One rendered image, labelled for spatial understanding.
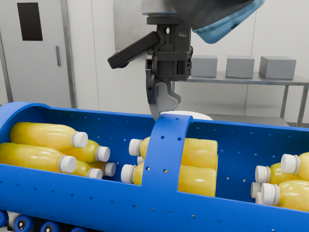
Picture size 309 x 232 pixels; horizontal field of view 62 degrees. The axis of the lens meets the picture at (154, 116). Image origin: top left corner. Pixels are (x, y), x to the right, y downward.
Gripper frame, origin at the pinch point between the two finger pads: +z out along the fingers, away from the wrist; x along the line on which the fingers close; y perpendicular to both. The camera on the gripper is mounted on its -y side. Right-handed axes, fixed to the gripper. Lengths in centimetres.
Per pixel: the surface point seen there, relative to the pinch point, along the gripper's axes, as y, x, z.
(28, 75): -297, 301, 51
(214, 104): 4, 332, 87
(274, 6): 70, 338, -49
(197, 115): 4, 64, 20
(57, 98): -250, 305, 89
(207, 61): -6, 256, 16
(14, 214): -39.0, -4.5, 30.7
